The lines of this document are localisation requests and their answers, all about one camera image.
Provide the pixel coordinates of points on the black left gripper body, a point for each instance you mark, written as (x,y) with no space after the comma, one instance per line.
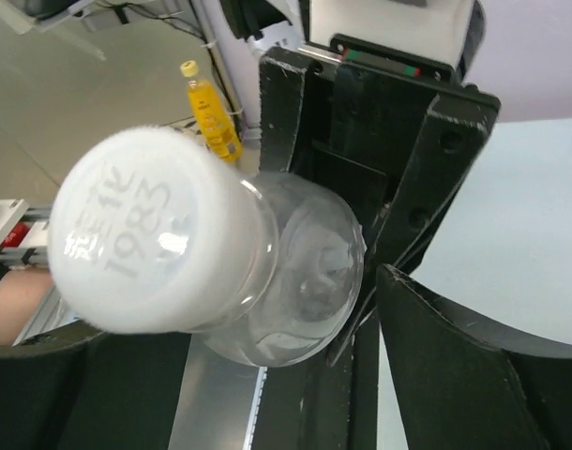
(366,108)

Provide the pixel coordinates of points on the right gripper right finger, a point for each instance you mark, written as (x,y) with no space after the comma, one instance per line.
(466,381)

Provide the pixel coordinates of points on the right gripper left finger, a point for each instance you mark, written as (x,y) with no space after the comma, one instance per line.
(78,388)

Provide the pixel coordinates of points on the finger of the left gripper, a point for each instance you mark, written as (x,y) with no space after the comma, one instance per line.
(286,78)
(454,129)

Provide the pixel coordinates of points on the small clear bottle white cap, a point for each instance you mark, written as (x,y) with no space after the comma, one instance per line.
(306,278)

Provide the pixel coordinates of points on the white ribbed bottle cap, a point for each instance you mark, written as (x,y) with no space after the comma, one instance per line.
(151,233)

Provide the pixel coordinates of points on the yellow bottle in background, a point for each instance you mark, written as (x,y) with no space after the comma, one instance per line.
(214,122)

